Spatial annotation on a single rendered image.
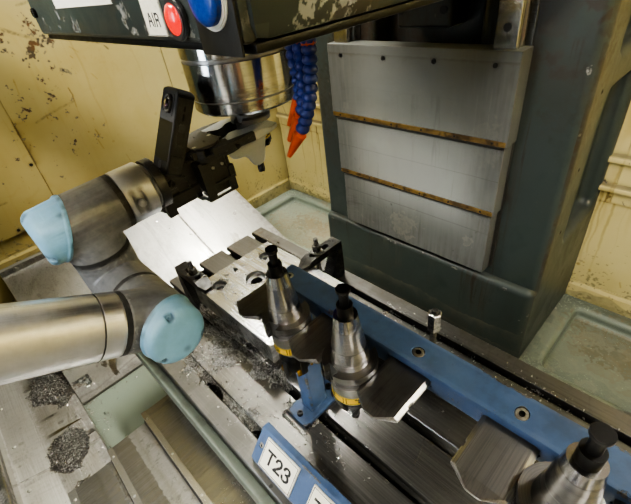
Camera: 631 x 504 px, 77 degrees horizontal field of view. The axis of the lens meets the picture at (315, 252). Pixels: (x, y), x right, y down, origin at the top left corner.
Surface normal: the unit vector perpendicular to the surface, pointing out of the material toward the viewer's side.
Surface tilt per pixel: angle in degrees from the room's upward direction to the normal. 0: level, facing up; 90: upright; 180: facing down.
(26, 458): 18
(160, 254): 24
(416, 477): 0
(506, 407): 0
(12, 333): 54
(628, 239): 90
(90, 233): 90
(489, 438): 0
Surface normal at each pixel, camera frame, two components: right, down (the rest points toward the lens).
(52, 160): 0.70, 0.36
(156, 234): 0.18, -0.59
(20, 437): 0.10, -0.91
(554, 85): -0.71, 0.48
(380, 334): -0.12, -0.80
